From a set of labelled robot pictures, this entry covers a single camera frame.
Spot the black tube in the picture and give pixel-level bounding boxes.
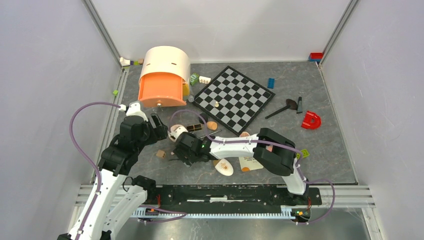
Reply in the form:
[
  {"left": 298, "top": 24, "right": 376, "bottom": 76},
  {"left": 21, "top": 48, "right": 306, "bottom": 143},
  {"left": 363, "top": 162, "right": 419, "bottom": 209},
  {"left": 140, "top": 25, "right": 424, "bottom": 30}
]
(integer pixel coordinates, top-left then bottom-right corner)
[{"left": 296, "top": 96, "right": 303, "bottom": 114}]

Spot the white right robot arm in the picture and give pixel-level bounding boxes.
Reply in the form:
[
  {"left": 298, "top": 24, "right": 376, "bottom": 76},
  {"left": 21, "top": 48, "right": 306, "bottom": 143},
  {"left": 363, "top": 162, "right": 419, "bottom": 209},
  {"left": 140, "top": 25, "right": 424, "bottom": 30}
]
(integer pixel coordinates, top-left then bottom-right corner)
[{"left": 168, "top": 126, "right": 312, "bottom": 205}]

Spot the beige makeup sponge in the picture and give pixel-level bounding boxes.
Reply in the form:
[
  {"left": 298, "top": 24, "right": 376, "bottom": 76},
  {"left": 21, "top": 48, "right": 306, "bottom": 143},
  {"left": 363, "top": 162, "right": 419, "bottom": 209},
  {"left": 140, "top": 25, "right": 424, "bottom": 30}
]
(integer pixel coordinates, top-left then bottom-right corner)
[{"left": 206, "top": 121, "right": 218, "bottom": 131}]

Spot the green lego brick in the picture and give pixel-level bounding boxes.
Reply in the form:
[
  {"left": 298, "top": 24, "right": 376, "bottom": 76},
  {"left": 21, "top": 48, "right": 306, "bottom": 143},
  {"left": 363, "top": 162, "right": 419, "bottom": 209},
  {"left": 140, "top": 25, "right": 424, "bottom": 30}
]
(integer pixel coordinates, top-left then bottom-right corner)
[{"left": 301, "top": 149, "right": 310, "bottom": 158}]

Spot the black fan brush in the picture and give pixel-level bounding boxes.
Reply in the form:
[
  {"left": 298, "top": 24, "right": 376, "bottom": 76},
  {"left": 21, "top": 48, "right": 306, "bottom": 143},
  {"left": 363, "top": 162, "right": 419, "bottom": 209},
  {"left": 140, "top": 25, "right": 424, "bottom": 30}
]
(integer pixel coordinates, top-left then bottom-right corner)
[{"left": 265, "top": 98, "right": 298, "bottom": 119}]

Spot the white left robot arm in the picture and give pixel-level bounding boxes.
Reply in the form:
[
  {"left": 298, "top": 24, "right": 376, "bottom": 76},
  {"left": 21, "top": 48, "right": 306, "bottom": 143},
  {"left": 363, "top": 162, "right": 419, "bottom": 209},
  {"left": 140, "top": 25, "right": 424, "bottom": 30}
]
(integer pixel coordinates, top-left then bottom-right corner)
[{"left": 58, "top": 113, "right": 168, "bottom": 240}]

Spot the black mounting rail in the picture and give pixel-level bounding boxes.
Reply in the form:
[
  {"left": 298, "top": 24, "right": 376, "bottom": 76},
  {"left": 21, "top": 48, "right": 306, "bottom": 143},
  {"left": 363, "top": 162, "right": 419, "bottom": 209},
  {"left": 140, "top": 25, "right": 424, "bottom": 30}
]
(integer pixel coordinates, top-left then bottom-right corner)
[{"left": 144, "top": 184, "right": 323, "bottom": 214}]

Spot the red blue bricks corner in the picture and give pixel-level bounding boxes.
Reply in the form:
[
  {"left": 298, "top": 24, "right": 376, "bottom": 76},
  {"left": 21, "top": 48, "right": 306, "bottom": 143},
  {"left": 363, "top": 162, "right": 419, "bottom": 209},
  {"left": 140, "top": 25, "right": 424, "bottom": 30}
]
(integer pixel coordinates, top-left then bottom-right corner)
[{"left": 308, "top": 52, "right": 324, "bottom": 62}]

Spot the small wooden cube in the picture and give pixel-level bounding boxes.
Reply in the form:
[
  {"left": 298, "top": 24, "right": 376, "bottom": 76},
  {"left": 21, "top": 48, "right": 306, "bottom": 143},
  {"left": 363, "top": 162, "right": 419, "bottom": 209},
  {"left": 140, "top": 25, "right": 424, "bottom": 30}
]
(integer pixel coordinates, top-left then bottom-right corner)
[{"left": 156, "top": 150, "right": 167, "bottom": 159}]

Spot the white lego brick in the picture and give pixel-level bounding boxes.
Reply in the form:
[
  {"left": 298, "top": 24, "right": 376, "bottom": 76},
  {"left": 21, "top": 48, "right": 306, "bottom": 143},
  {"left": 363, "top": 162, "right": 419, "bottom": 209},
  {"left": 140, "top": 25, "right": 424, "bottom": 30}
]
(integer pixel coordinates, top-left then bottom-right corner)
[{"left": 198, "top": 76, "right": 212, "bottom": 85}]

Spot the red letter D toy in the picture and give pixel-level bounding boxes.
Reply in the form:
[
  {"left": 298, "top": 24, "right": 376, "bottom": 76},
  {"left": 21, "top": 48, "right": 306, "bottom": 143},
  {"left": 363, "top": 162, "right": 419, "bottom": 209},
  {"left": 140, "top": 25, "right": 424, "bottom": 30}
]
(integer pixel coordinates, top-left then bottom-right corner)
[{"left": 301, "top": 110, "right": 322, "bottom": 130}]

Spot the round pink compact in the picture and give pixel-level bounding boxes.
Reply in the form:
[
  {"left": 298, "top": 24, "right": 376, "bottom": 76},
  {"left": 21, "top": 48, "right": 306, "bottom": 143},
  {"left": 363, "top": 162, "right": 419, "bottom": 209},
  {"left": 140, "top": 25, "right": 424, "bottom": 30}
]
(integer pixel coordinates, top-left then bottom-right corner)
[{"left": 168, "top": 124, "right": 188, "bottom": 143}]

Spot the small round pink jar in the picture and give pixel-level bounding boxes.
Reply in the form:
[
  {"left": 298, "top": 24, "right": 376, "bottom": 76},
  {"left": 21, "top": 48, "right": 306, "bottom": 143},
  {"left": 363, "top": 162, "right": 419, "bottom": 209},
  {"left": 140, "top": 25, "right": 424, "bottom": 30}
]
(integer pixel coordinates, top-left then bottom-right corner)
[{"left": 239, "top": 131, "right": 250, "bottom": 138}]

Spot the green toy block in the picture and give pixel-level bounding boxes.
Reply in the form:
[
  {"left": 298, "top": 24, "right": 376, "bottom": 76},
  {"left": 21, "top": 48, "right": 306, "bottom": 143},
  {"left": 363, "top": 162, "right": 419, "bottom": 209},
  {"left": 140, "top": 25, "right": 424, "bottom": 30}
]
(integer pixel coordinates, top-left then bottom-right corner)
[{"left": 189, "top": 73, "right": 200, "bottom": 86}]

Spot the blue lego brick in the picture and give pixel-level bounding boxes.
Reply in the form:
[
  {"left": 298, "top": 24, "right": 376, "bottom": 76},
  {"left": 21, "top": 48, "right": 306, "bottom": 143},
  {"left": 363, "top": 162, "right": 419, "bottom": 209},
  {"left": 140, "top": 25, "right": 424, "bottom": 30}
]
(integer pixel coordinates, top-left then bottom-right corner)
[{"left": 267, "top": 78, "right": 275, "bottom": 89}]

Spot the black grey chessboard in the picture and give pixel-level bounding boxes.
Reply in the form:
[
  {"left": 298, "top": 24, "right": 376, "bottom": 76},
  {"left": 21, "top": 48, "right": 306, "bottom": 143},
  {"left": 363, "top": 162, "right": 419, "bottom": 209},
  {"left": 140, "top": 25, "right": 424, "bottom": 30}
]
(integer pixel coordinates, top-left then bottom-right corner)
[{"left": 193, "top": 65, "right": 275, "bottom": 135}]

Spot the black round cap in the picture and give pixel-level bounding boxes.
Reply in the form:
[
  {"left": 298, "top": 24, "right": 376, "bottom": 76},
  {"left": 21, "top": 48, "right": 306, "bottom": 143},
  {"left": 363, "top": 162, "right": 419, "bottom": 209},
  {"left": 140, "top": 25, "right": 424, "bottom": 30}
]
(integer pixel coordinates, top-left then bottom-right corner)
[{"left": 198, "top": 112, "right": 209, "bottom": 124}]

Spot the white round drawer organizer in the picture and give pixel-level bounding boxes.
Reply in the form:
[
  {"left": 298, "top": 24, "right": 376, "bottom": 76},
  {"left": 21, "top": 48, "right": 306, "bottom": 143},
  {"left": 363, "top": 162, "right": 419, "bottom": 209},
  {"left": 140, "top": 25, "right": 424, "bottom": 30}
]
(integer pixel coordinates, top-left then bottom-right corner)
[{"left": 139, "top": 46, "right": 191, "bottom": 97}]

